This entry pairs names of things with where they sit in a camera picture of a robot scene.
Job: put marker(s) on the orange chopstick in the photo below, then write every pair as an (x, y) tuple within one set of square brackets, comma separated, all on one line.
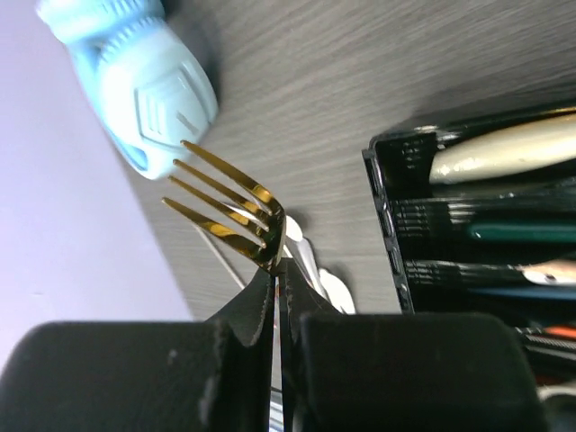
[(561, 331)]

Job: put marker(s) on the thin metal chopstick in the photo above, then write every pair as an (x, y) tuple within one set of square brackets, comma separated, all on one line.
[(222, 259)]

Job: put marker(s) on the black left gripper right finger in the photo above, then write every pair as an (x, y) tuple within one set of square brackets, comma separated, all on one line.
[(394, 372)]

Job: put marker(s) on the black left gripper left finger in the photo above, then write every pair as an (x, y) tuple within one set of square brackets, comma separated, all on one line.
[(211, 375)]

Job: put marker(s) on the light blue headphones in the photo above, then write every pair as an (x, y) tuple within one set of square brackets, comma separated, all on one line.
[(147, 88)]

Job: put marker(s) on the black cutlery tray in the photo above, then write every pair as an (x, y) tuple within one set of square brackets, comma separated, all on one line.
[(436, 266)]

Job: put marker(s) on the white spoon beside silver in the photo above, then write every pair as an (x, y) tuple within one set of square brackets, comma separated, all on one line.
[(326, 284)]

